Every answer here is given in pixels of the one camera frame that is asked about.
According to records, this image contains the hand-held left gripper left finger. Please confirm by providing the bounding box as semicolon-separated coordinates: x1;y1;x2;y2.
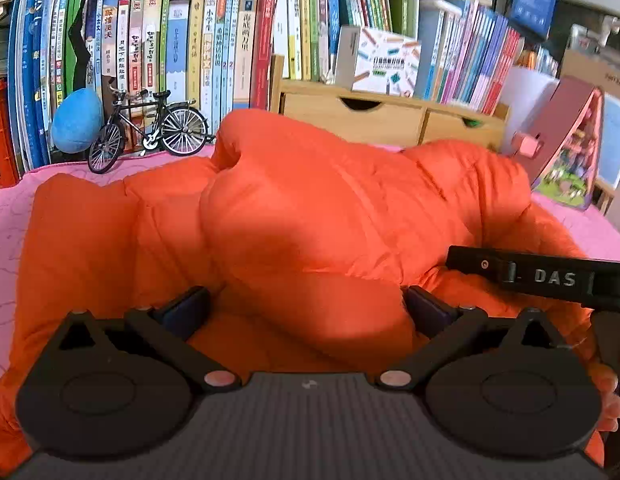
40;286;241;393

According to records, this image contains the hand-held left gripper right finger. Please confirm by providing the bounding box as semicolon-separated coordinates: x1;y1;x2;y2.
376;285;586;392

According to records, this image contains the orange puffer jacket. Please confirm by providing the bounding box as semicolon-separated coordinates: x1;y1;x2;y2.
0;109;620;476

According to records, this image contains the person's right hand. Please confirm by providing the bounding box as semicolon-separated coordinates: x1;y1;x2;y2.
596;352;620;433

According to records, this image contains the wooden rack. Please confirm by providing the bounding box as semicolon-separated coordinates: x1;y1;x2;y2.
594;177;618;217

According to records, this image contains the pink triangular toy house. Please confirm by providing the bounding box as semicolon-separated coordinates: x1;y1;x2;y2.
510;77;606;211

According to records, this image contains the blue framed board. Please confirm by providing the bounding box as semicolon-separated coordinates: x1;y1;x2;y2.
594;94;620;187

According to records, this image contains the black toy bicycle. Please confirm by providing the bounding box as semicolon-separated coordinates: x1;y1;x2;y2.
86;87;211;175

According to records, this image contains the wooden drawer organizer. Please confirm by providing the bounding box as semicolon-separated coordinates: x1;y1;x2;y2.
270;55;511;153

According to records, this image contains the brown cardboard box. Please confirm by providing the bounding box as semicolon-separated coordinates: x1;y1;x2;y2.
559;49;620;105

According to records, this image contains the blue plush ball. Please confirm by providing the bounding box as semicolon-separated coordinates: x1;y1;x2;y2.
50;88;106;154

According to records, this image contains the row of pastel spine books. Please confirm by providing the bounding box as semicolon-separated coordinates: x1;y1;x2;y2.
417;0;525;117

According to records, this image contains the white box with colourful print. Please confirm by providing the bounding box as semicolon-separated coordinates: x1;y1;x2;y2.
354;26;421;98

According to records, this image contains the red plastic crate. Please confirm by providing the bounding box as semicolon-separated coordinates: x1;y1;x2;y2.
0;79;21;192

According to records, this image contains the row of tall upright books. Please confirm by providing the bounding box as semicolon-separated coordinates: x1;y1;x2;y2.
7;0;281;172

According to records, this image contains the row of green spine books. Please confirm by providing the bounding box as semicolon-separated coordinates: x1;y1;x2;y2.
272;0;409;85

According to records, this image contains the black strap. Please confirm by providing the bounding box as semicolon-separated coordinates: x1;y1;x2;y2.
68;0;121;92

